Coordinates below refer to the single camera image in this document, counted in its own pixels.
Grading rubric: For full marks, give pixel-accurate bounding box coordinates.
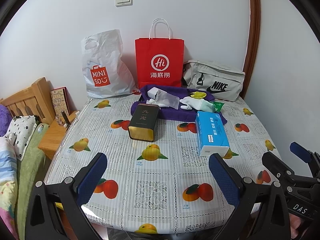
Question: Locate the dark green sachet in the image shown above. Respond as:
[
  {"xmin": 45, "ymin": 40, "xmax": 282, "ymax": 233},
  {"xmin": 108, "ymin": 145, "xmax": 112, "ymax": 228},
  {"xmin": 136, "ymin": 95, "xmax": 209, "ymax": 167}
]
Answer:
[{"xmin": 212, "ymin": 101, "xmax": 224, "ymax": 113}]

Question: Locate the wooden nightstand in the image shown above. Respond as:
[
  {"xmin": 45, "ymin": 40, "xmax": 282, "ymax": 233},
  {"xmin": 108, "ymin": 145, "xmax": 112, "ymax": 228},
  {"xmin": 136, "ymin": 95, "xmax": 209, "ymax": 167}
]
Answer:
[{"xmin": 38, "ymin": 120, "xmax": 67, "ymax": 160}]

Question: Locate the white sponge block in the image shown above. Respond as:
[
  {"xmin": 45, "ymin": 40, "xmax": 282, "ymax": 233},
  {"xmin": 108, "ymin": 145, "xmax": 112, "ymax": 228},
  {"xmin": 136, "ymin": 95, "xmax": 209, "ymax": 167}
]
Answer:
[{"xmin": 147, "ymin": 87, "xmax": 162, "ymax": 100}]

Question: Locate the patterned notebook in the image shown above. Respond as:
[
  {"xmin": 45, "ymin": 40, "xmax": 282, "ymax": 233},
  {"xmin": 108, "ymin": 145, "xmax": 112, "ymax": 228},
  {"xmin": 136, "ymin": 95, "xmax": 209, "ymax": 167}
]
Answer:
[{"xmin": 50, "ymin": 87, "xmax": 70, "ymax": 116}]

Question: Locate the person's right hand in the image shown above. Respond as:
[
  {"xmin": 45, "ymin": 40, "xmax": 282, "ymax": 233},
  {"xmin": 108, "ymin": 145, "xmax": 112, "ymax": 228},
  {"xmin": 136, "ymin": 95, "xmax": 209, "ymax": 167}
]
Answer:
[{"xmin": 289, "ymin": 214, "xmax": 313, "ymax": 239}]

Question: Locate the red Haidilao paper bag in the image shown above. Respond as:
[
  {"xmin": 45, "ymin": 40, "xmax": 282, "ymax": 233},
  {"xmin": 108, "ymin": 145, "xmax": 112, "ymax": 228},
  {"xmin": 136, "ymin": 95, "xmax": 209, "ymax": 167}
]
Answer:
[{"xmin": 135, "ymin": 18, "xmax": 184, "ymax": 88}]

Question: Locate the brown wooden door frame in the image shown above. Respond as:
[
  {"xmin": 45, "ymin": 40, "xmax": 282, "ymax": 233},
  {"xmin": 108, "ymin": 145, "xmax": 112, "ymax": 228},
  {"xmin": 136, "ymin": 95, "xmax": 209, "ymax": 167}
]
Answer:
[{"xmin": 240, "ymin": 0, "xmax": 261, "ymax": 99}]

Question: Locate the white Miniso plastic bag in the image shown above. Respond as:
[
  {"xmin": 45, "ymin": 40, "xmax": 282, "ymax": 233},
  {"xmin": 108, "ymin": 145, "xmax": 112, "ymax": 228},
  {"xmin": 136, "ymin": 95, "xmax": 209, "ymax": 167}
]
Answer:
[{"xmin": 81, "ymin": 29, "xmax": 136, "ymax": 99}]

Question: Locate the white dotted pillow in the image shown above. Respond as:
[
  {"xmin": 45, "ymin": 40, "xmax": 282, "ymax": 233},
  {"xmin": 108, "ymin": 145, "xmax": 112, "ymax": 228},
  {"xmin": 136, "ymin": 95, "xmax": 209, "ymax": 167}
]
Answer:
[{"xmin": 5, "ymin": 115, "xmax": 37, "ymax": 161}]

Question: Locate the white mesh bath sponge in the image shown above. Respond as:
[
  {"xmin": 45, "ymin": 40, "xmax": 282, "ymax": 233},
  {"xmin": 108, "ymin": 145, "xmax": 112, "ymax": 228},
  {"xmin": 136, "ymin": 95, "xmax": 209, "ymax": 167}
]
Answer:
[{"xmin": 155, "ymin": 89, "xmax": 180, "ymax": 110}]

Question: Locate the grey Nike bag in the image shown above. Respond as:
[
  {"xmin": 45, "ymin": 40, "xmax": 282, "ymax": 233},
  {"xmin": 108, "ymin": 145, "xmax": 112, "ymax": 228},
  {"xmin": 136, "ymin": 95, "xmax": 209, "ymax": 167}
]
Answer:
[{"xmin": 183, "ymin": 60, "xmax": 245, "ymax": 101}]

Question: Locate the wooden headboard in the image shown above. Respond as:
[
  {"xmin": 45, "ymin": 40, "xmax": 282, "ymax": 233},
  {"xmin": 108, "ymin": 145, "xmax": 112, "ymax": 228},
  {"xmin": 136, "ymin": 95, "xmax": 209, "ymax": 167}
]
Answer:
[{"xmin": 1, "ymin": 77, "xmax": 56, "ymax": 124}]

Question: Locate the green wet wipes pack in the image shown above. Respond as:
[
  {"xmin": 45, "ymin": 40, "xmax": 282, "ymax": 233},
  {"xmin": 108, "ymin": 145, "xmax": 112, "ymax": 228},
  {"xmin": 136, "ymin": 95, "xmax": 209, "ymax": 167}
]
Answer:
[{"xmin": 200, "ymin": 99, "xmax": 215, "ymax": 113}]

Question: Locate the green blanket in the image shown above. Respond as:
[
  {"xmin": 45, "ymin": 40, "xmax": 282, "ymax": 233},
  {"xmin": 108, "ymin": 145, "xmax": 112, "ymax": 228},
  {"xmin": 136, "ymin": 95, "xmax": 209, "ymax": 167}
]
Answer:
[{"xmin": 15, "ymin": 124, "xmax": 50, "ymax": 239}]

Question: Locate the striped colourful bedding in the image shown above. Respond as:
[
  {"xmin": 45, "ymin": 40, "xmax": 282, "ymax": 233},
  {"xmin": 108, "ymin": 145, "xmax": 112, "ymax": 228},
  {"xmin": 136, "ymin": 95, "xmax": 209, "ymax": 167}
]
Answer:
[{"xmin": 0, "ymin": 133, "xmax": 18, "ymax": 239}]

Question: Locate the white glove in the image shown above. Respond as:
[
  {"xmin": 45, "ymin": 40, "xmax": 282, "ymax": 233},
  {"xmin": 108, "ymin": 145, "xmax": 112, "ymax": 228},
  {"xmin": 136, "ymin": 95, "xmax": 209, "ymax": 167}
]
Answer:
[{"xmin": 180, "ymin": 96, "xmax": 201, "ymax": 111}]

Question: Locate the dark green tea tin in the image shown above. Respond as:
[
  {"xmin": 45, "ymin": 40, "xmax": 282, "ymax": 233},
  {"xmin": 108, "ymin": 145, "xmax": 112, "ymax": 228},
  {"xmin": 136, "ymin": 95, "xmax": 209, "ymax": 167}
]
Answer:
[{"xmin": 128, "ymin": 103, "xmax": 160, "ymax": 141}]

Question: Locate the blue tissue pack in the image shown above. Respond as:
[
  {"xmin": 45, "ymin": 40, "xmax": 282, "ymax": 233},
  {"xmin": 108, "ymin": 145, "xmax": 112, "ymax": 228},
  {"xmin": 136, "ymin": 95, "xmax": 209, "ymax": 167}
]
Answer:
[{"xmin": 195, "ymin": 111, "xmax": 229, "ymax": 157}]

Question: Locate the purple plush toy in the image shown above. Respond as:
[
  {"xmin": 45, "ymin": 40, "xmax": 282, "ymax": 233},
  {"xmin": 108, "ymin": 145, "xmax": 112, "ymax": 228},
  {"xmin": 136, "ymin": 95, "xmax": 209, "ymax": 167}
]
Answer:
[{"xmin": 0, "ymin": 105, "xmax": 12, "ymax": 137}]

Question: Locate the yellow black pouch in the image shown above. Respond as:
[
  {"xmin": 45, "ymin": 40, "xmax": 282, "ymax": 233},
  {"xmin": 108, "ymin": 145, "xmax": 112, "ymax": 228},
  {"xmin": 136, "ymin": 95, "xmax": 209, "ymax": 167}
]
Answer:
[{"xmin": 190, "ymin": 91, "xmax": 207, "ymax": 99}]

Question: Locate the fruit pattern tablecloth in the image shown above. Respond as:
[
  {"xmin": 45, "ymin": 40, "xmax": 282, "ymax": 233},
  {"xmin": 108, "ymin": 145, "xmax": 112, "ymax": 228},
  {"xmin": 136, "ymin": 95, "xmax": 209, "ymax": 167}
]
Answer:
[{"xmin": 43, "ymin": 94, "xmax": 286, "ymax": 235}]

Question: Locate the small glass bottle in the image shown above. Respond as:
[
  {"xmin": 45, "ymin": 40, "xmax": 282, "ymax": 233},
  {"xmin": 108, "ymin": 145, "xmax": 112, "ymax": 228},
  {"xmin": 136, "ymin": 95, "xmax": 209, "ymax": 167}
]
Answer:
[{"xmin": 55, "ymin": 115, "xmax": 65, "ymax": 127}]

